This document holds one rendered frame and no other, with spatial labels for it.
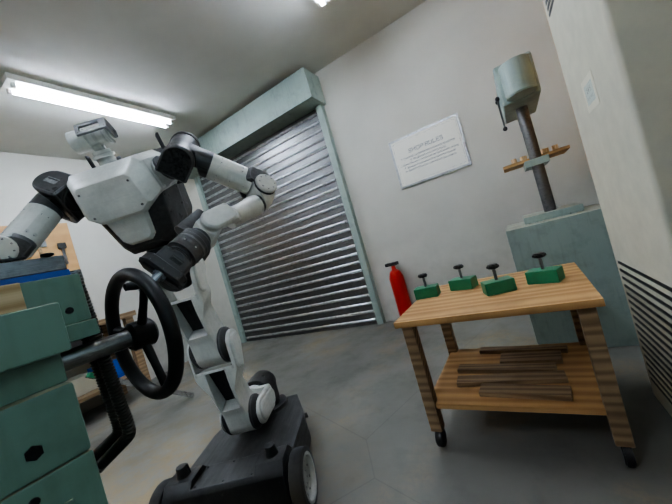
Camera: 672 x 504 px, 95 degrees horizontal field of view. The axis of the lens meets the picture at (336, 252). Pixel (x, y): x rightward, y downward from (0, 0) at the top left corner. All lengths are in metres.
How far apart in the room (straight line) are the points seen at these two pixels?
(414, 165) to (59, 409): 2.87
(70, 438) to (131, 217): 0.77
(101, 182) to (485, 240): 2.66
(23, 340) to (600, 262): 2.06
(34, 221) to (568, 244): 2.22
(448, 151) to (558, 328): 1.67
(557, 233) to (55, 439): 1.98
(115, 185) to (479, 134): 2.61
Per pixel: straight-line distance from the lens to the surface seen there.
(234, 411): 1.50
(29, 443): 0.54
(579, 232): 2.00
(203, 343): 1.35
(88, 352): 0.75
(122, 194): 1.16
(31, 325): 0.50
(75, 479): 0.56
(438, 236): 3.01
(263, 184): 1.10
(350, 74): 3.50
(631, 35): 1.09
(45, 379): 0.55
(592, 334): 1.21
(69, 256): 4.31
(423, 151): 3.05
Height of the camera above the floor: 0.87
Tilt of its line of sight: level
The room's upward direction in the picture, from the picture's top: 16 degrees counter-clockwise
